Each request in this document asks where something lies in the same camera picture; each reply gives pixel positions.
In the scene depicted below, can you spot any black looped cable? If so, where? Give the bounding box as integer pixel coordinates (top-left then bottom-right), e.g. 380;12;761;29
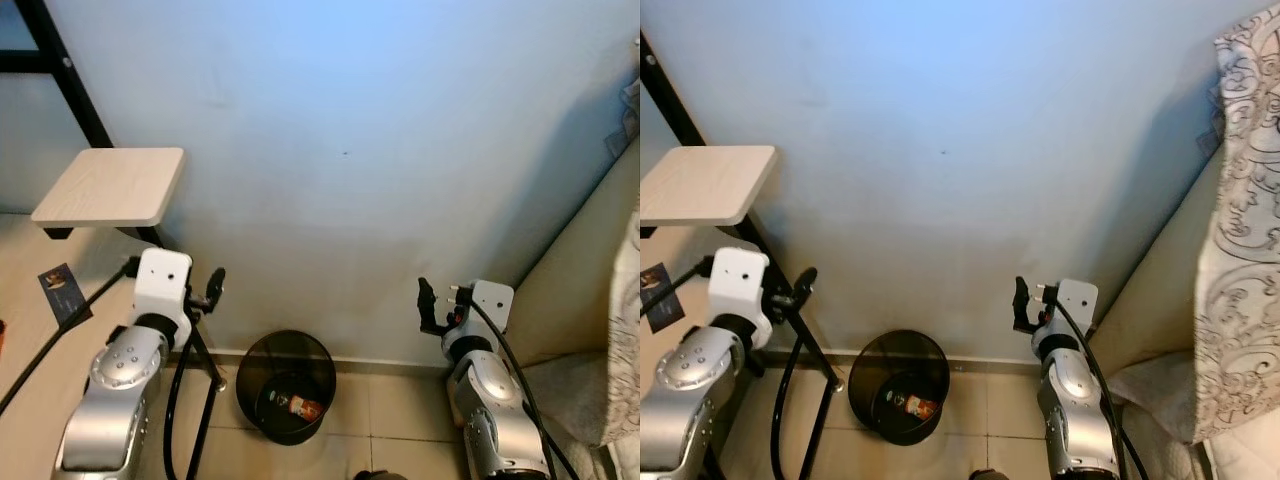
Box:
163;335;198;480
773;335;806;480

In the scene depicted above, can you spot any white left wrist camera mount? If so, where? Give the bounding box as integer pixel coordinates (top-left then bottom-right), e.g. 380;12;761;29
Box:
708;247;769;321
133;248;193;323

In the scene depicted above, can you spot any dark printed card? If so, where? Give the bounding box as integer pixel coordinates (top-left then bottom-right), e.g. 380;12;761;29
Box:
640;263;686;333
38;263;93;326

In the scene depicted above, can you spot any black metal frame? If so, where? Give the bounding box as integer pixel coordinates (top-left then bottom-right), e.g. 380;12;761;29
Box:
0;0;229;480
640;33;844;480

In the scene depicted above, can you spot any black round waste bin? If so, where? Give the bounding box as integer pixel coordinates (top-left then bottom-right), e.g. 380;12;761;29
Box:
848;330;951;446
236;330;338;446

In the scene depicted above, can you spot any light wooden shelf board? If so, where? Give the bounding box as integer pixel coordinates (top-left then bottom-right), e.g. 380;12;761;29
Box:
30;147;187;239
640;145;779;237

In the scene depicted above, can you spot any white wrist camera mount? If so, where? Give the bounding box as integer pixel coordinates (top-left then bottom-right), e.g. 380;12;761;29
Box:
1050;278;1098;331
708;247;769;321
468;280;515;336
133;248;193;323

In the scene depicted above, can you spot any grey pillow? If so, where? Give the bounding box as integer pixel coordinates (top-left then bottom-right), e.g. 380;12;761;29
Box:
520;350;613;448
1105;350;1216;446

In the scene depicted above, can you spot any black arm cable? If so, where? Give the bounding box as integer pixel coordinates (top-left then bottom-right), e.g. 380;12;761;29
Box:
640;256;713;313
455;290;581;480
1045;290;1149;480
0;258;139;416

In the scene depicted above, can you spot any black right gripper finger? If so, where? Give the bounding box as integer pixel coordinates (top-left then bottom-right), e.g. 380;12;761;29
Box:
1013;276;1036;334
417;277;442;336

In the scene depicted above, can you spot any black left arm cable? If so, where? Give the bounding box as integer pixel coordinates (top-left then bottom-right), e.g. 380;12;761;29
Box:
0;258;139;416
640;256;713;313

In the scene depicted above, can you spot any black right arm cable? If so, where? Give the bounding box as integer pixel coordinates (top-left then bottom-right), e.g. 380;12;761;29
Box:
455;290;581;480
1045;290;1149;480

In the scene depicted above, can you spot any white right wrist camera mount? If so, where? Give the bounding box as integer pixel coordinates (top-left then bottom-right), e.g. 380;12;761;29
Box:
468;280;515;336
1050;278;1098;331

